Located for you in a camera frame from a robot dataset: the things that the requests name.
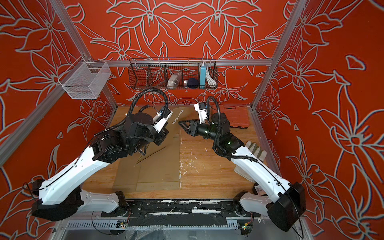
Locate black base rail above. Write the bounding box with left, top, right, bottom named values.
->
left=97, top=199, right=261, bottom=229

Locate dark blue round object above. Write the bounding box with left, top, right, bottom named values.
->
left=187, top=78, right=200, bottom=89

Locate white mesh basket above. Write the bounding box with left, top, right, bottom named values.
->
left=59, top=62, right=111, bottom=100

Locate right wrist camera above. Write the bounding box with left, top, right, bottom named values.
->
left=194, top=103, right=208, bottom=124

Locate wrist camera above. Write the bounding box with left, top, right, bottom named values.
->
left=153, top=108, right=173, bottom=133
left=194, top=103, right=208, bottom=124

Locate white cable bundle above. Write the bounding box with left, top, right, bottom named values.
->
left=205, top=68, right=217, bottom=89

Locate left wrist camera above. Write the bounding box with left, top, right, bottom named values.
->
left=153, top=108, right=173, bottom=133

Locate white grey work glove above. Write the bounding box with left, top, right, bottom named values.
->
left=234, top=141, right=267, bottom=183

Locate black wire basket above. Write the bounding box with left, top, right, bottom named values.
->
left=128, top=58, right=219, bottom=90

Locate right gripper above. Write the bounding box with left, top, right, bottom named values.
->
left=178, top=121, right=223, bottom=145

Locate red plastic tool case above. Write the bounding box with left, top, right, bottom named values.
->
left=221, top=106, right=250, bottom=129

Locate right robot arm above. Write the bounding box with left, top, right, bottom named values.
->
left=179, top=97, right=306, bottom=232

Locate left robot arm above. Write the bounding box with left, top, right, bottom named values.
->
left=31, top=88, right=173, bottom=222

